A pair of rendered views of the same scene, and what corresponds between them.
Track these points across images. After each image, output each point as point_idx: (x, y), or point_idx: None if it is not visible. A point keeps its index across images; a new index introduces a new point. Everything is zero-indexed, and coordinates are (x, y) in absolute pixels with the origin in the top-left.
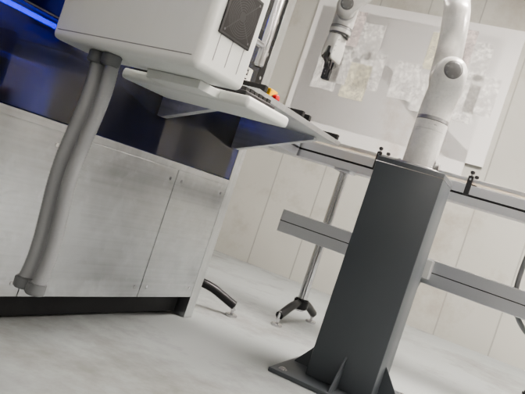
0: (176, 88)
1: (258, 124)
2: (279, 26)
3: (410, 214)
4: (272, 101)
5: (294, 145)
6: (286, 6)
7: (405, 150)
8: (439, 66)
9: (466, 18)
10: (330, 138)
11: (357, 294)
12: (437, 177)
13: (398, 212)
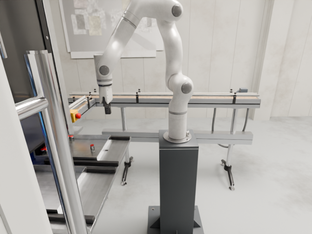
0: None
1: None
2: (57, 79)
3: (186, 169)
4: (100, 211)
5: (93, 105)
6: (55, 64)
7: (169, 131)
8: (177, 88)
9: (181, 46)
10: (127, 146)
11: (172, 207)
12: (195, 149)
13: (180, 169)
